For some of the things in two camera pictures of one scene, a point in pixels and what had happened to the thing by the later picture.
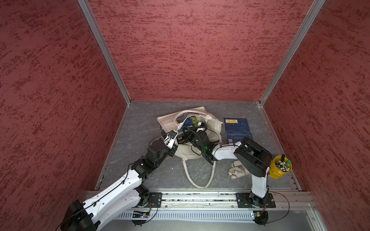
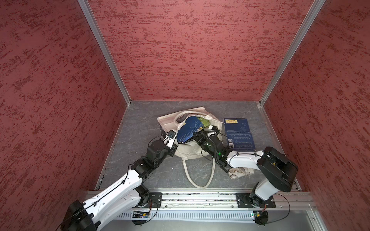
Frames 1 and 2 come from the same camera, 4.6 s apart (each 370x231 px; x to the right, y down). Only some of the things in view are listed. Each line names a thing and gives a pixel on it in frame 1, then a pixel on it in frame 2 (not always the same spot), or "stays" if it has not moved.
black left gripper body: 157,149 stays
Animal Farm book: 194,120 → 204,121
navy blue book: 234,136 stays
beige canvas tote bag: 171,121 stays
